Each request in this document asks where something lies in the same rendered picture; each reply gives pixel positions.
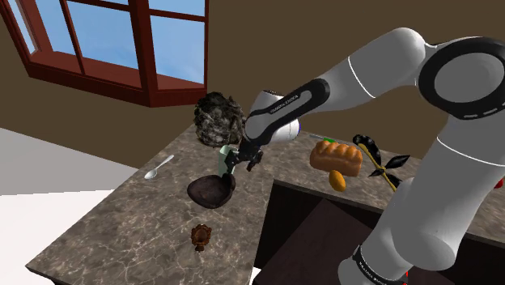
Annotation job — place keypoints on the grey plant in green pot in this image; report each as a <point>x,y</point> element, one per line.
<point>217,118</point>

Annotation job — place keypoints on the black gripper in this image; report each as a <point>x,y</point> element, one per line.
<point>247,151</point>

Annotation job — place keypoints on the dark brown bowl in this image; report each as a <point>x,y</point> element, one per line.
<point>209,191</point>

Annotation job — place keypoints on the silver spoon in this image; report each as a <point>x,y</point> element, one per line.
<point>152,173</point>

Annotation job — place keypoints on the red framed window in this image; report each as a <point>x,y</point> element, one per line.
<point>146,85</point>

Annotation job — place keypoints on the small brown figure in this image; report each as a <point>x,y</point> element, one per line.
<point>201,236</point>

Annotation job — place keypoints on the black leaves on yellow stem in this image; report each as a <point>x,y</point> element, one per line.
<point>371,148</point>

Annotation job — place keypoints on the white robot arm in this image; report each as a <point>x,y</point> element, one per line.
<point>434,185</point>

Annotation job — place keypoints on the brown bread loaf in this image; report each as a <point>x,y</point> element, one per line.
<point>335,158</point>

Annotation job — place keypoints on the orange egg shaped thing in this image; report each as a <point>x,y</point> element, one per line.
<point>337,181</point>

